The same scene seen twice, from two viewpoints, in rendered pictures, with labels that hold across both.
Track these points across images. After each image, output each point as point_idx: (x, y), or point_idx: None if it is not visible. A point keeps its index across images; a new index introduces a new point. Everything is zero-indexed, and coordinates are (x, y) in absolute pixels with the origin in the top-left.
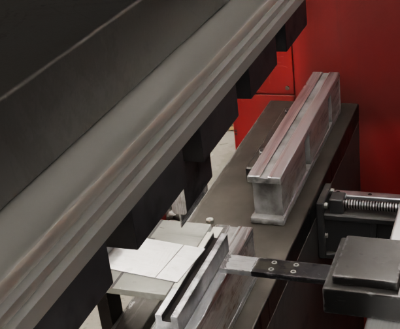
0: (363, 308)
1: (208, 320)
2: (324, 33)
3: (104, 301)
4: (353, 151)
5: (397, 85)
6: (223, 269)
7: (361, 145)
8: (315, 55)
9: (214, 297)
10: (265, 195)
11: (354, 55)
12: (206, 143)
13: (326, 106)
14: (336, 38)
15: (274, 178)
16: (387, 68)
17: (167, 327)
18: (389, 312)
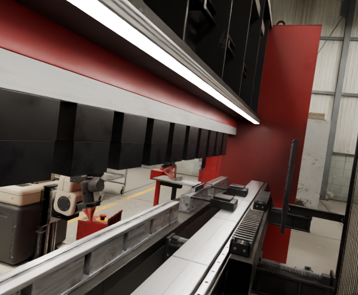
0: (234, 192)
1: (199, 194)
2: (225, 167)
3: (173, 192)
4: None
5: (241, 184)
6: (204, 185)
7: None
8: (221, 172)
9: (201, 191)
10: (209, 188)
11: (231, 174)
12: (208, 154)
13: (224, 181)
14: (228, 169)
15: (213, 184)
16: (239, 179)
17: (192, 189)
18: (240, 194)
